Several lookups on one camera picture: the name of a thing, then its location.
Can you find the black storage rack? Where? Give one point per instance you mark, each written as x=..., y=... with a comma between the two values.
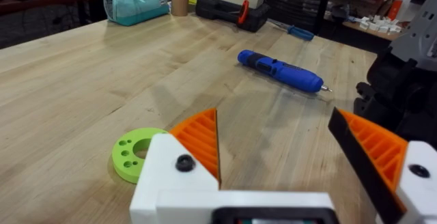
x=297, y=2

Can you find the green disc with holes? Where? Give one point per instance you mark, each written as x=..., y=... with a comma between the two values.
x=124, y=155

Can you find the dark wooden side table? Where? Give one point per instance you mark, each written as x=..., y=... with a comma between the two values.
x=41, y=2

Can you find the orange box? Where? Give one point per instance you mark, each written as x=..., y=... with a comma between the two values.
x=395, y=9

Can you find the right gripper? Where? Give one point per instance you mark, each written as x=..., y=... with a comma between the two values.
x=399, y=94

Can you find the black tool case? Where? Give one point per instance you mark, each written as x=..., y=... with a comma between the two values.
x=222, y=12

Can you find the blue electric screwdriver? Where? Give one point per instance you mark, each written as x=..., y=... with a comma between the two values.
x=283, y=72

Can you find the heap of white printed parts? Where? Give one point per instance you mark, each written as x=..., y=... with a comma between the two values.
x=379, y=24

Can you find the white orange left gripper left finger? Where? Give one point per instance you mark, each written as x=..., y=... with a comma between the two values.
x=167, y=176

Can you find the teal zip bag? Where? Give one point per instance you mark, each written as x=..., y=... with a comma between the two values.
x=136, y=3

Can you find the white orange left gripper right finger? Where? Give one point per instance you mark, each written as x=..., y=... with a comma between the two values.
x=382, y=155

